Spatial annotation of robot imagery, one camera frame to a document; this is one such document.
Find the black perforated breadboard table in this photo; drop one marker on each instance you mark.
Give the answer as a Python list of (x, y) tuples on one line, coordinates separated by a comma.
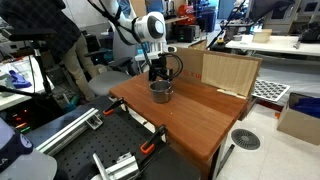
[(110, 140)]

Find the plywood board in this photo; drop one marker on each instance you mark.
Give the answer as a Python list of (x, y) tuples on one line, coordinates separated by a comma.
[(230, 73)]

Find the blue cloth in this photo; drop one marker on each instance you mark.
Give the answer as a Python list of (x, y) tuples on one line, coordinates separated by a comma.
[(18, 80)]

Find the tall cardboard box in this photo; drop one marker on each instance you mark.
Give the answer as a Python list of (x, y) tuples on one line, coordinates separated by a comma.
[(137, 6)]

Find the white side table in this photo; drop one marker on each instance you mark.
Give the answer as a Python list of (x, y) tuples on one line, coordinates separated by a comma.
[(13, 96)]

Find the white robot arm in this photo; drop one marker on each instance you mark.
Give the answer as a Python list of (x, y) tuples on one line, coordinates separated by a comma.
[(150, 28)]

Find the blue item in box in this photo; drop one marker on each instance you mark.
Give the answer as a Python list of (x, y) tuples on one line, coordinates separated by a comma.
[(308, 106)]

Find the black equipment on table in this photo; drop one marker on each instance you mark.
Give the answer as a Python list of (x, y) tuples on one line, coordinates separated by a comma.
[(310, 33)]

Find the long aluminium extrusion rail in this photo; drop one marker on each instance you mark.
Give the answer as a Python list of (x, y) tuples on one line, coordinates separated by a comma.
[(66, 131)]

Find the black tripod stand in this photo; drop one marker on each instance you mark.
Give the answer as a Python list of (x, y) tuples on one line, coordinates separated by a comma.
[(41, 70)]

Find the silver metal pot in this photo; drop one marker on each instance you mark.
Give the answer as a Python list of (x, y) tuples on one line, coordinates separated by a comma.
[(161, 95)]

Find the round floor vent grate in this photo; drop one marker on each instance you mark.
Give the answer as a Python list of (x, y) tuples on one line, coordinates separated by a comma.
[(245, 139)]

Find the white perforated tray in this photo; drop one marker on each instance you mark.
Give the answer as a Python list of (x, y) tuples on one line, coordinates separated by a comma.
[(270, 90)]

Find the black table leg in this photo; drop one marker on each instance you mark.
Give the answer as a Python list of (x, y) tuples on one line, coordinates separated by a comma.
[(226, 157)]

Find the teal tool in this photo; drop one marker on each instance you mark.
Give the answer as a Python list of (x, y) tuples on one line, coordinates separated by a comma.
[(71, 104)]

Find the white work table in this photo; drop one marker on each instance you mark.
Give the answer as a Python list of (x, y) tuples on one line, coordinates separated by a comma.
[(276, 45)]

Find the person in plaid shirt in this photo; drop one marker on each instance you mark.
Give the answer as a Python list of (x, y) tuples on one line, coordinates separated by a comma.
[(43, 16)]

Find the aluminium extrusion rail with bracket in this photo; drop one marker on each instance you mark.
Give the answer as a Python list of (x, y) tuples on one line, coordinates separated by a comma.
[(123, 166)]

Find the small wooden box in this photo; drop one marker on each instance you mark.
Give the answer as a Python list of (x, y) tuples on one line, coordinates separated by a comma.
[(262, 35)]

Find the white robot base black band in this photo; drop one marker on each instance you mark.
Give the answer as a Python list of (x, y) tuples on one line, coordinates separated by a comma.
[(20, 166)]

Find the black light stand pole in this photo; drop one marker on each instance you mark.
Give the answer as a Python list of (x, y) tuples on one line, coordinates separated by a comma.
[(225, 25)]

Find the grey office chair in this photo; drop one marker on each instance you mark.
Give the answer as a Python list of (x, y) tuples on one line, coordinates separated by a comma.
[(110, 81)]

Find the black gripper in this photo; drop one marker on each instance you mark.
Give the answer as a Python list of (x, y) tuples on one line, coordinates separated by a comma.
[(161, 65)]

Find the open cardboard box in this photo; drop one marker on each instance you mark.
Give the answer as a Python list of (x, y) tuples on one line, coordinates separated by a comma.
[(296, 126)]

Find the black photo umbrella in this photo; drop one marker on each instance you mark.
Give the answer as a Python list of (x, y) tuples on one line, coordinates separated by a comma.
[(266, 8)]

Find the brown printed cardboard barrier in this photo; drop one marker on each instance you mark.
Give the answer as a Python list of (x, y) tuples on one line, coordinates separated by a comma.
[(190, 61)]

